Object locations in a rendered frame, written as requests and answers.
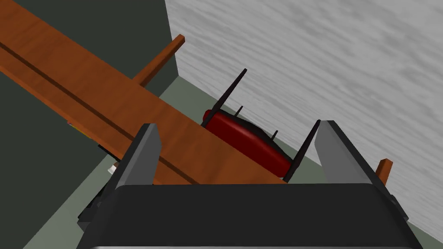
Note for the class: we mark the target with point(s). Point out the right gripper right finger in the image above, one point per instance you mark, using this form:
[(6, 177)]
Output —
[(341, 157)]

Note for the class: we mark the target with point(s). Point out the red chair with black legs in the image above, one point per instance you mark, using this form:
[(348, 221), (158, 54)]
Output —
[(249, 140)]

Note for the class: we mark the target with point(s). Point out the brown wooden table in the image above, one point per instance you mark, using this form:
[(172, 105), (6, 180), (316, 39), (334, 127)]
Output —
[(114, 103)]

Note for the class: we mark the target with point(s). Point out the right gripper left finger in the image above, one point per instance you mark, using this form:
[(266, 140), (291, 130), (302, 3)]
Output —
[(145, 157)]

